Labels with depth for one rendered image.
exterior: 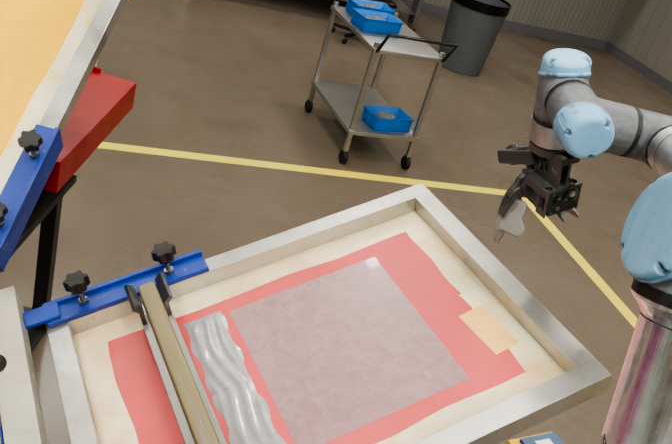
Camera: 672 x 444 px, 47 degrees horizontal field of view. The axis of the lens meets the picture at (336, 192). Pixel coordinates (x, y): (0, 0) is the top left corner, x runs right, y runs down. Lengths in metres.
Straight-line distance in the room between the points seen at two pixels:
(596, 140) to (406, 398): 0.50
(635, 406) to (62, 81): 1.31
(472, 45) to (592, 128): 6.44
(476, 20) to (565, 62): 6.26
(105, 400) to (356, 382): 0.42
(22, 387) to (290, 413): 0.42
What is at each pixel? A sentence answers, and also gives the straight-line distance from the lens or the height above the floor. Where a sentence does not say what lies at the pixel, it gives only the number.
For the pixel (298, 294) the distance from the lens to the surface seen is 1.44.
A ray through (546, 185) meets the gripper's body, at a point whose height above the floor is 1.58.
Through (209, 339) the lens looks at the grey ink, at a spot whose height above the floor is 1.16.
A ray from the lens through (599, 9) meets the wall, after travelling 10.82.
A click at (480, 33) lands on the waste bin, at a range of 7.51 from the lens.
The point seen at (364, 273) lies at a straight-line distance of 1.47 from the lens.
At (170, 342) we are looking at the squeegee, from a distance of 1.26.
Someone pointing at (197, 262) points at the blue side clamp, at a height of 1.21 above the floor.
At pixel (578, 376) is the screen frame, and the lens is 1.27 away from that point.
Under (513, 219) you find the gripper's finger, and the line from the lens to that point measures 1.35.
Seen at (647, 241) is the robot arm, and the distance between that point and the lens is 0.81.
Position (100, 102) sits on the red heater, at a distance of 2.32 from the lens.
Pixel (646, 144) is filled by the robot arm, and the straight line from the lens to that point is 1.18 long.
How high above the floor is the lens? 2.05
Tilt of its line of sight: 27 degrees down
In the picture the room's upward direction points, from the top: 17 degrees clockwise
